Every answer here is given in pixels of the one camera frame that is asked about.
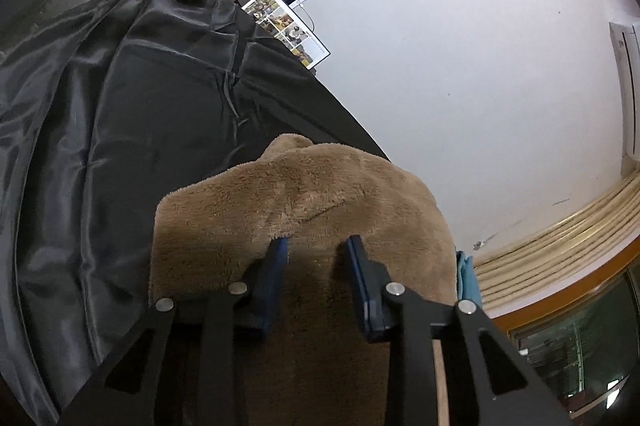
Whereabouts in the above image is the brown fleece sweater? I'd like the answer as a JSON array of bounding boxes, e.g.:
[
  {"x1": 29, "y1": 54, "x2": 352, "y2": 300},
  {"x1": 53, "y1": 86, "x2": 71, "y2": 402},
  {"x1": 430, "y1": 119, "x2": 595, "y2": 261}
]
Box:
[{"x1": 150, "y1": 134, "x2": 457, "y2": 425}]

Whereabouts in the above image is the blue fleece garment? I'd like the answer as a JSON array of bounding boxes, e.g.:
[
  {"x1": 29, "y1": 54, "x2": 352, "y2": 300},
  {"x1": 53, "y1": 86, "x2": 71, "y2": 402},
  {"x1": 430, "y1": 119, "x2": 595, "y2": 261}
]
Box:
[{"x1": 456, "y1": 250, "x2": 483, "y2": 308}]

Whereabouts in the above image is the cream curtain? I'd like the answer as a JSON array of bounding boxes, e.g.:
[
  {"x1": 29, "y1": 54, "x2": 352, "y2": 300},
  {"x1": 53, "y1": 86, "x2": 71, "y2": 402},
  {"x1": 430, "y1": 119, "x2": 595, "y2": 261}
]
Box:
[{"x1": 475, "y1": 172, "x2": 639, "y2": 311}]

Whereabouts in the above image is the black satin sheet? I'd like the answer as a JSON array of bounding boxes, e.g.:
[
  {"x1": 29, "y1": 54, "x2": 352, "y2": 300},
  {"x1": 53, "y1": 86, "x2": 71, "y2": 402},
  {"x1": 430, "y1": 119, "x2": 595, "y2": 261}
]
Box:
[{"x1": 1, "y1": 0, "x2": 380, "y2": 425}]

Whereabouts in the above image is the white air conditioner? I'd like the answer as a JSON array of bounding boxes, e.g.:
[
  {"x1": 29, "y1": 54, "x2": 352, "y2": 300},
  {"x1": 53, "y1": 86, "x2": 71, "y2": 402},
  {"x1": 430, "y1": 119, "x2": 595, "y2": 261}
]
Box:
[{"x1": 610, "y1": 16, "x2": 640, "y2": 177}]

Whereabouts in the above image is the window with wooden frame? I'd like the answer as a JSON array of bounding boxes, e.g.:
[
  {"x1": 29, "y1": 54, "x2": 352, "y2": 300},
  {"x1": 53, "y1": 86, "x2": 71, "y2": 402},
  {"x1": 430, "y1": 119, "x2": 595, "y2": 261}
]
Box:
[{"x1": 495, "y1": 240, "x2": 639, "y2": 425}]

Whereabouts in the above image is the photo collage frame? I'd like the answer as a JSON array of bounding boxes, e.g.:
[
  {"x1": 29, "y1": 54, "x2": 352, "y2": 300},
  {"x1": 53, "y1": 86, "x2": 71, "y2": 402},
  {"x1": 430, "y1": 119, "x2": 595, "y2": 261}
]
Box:
[{"x1": 242, "y1": 0, "x2": 331, "y2": 70}]

